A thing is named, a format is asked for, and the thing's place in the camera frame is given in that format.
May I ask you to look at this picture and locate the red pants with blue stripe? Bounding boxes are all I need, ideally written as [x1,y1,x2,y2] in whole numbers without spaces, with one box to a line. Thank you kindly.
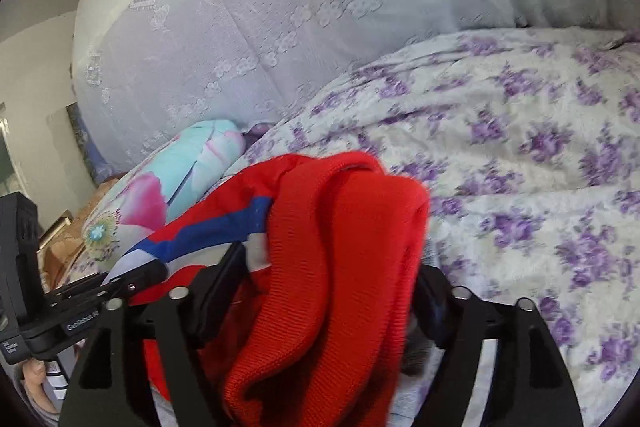
[107,152,433,427]

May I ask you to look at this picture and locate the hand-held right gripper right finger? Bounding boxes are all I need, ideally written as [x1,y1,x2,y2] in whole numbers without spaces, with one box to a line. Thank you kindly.
[415,264,585,427]

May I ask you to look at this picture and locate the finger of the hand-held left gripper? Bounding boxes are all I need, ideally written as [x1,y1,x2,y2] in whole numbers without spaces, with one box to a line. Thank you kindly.
[44,259,169,308]

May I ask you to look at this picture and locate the teal pink floral folded blanket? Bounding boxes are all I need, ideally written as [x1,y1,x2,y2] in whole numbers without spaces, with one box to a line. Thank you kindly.
[65,119,248,283]

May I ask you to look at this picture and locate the white framed door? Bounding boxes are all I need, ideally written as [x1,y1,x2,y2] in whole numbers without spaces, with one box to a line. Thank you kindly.
[0,117,26,200]

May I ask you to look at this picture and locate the person's left hand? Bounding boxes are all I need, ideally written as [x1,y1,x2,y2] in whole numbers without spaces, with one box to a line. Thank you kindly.
[22,359,56,415]

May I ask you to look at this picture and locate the lace-covered headboard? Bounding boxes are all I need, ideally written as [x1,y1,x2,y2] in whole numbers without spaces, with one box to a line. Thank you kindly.
[70,0,640,172]

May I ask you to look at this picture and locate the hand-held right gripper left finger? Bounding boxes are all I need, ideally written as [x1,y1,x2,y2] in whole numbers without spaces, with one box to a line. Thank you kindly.
[59,241,248,427]

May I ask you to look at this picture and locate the landscape wall poster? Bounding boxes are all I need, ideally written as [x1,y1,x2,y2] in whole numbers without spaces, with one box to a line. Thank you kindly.
[65,101,108,182]

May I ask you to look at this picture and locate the brown patterned pillow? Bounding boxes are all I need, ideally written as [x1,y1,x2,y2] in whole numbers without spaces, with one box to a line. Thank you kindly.
[42,177,121,288]

